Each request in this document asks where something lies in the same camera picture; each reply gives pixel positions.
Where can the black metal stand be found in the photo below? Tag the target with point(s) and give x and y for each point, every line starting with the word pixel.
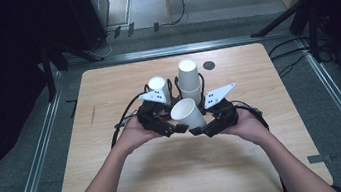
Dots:
pixel 48 69

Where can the black round table grommet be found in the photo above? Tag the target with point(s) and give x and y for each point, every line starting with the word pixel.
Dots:
pixel 209 65

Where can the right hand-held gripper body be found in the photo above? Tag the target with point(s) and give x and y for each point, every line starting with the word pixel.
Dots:
pixel 225 115

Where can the white paper cup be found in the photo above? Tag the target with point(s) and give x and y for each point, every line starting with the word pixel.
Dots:
pixel 191 113
pixel 157 82

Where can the person's right hand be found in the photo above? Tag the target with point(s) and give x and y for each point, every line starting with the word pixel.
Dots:
pixel 250 126

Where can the black computer tower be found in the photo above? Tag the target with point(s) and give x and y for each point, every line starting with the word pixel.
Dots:
pixel 88 13

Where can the person's left hand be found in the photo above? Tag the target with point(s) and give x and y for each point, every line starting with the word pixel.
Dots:
pixel 135 136

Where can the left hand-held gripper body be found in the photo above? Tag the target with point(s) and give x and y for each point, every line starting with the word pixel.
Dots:
pixel 153 118

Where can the cup holder with black rods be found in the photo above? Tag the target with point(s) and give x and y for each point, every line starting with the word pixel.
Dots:
pixel 173 105

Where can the stack of white paper cups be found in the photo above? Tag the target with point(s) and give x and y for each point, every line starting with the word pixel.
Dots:
pixel 188 76

